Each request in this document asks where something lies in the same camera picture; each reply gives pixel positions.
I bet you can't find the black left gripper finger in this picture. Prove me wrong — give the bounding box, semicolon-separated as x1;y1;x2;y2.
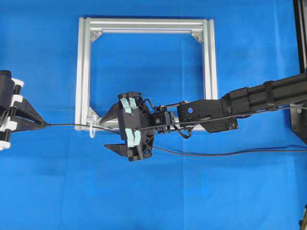
11;95;45;125
11;116;46;133

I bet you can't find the thin black wire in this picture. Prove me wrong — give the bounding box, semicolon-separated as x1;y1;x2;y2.
44;105;307;133

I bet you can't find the white string loop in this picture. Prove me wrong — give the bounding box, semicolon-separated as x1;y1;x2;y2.
88;115;99;139

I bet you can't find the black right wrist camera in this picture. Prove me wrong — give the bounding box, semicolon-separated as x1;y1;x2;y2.
149;106;178;134

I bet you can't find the red black cable on table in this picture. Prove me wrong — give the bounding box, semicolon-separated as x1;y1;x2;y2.
152;145;307;157

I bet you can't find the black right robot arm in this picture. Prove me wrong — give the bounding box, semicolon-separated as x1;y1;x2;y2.
100;73;307;161

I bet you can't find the black right camera cable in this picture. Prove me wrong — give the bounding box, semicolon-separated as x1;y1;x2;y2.
167;126;195;139

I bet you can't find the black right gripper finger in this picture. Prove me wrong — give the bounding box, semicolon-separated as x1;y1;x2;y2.
99;103;119;124
104;144;129;156

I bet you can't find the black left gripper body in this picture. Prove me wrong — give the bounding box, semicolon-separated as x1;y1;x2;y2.
0;70;24;150

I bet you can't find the silver aluminium profile frame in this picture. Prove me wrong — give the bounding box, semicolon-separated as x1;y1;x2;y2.
74;17;218;131

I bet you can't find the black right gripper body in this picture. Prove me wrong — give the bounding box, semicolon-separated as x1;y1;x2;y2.
118;92;155;161

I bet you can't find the black stand frame right edge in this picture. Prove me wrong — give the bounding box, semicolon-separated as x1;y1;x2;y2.
290;0;307;144

